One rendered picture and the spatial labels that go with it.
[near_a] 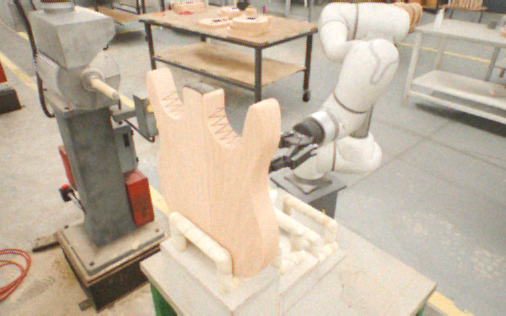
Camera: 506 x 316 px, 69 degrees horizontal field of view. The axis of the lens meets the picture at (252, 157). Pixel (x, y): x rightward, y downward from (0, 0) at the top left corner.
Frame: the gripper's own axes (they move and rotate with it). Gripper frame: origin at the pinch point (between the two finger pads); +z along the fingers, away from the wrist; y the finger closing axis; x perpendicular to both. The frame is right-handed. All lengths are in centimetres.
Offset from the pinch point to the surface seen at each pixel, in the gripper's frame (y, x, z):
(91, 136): 113, -38, -5
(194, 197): 3.3, -4.1, 14.8
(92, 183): 114, -62, 0
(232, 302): -11.3, -21.7, 17.6
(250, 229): -13.7, -2.1, 14.8
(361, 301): -24.4, -38.8, -15.4
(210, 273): -2.1, -21.7, 16.0
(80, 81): 97, -6, 0
